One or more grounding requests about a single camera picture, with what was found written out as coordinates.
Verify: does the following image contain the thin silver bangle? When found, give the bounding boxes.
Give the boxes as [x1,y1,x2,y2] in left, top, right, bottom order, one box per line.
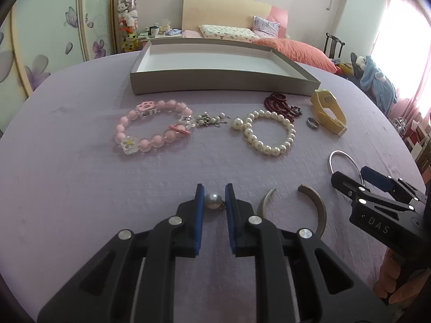
[327,149,364,183]

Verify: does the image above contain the grey cuff bangle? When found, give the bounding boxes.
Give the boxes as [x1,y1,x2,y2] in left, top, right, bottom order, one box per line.
[257,184,327,238]

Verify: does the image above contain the yellow wrist watch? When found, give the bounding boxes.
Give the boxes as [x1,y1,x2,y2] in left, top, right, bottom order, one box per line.
[311,90,347,136]

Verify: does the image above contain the dark red bead necklace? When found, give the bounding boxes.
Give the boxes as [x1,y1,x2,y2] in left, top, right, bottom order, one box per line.
[263,92,303,123]

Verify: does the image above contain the pearl earring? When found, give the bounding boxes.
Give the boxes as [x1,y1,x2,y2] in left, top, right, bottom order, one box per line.
[204,192,225,210]

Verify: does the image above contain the white pearl bracelet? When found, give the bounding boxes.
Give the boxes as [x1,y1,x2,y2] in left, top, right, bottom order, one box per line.
[231,109,297,157]

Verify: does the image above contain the small pearl charm cluster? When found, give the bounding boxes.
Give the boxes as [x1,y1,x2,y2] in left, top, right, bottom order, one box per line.
[196,112,230,128]

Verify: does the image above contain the pink bead bracelet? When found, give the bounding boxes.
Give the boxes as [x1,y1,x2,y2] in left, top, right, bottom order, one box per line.
[114,99,197,156]

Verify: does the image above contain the right hand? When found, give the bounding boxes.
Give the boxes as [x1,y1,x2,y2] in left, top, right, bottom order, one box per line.
[373,248,420,305]

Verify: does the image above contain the blue garment pile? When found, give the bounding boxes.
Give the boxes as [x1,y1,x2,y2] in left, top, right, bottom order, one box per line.
[349,52,397,117]

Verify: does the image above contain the dark wooden chair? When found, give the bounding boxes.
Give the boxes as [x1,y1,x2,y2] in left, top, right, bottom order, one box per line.
[324,33,346,59]

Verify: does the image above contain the lilac patterned small pillow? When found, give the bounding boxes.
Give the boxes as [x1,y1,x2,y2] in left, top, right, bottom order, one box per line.
[252,16,280,38]

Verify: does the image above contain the floral white pillow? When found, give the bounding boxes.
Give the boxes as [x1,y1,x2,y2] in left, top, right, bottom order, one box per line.
[199,24,259,43]

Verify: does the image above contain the grey cardboard tray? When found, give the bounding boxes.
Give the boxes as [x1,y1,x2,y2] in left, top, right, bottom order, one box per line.
[130,38,320,96]

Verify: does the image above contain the cream headboard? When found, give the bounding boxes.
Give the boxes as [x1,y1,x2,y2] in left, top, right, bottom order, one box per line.
[181,0,273,32]

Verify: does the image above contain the sliding wardrobe with flowers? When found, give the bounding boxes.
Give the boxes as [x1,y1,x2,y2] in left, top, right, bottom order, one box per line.
[1,0,116,131]

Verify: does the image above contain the clear tube of plush toys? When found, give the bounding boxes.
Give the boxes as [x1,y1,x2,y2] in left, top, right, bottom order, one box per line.
[116,0,139,52]

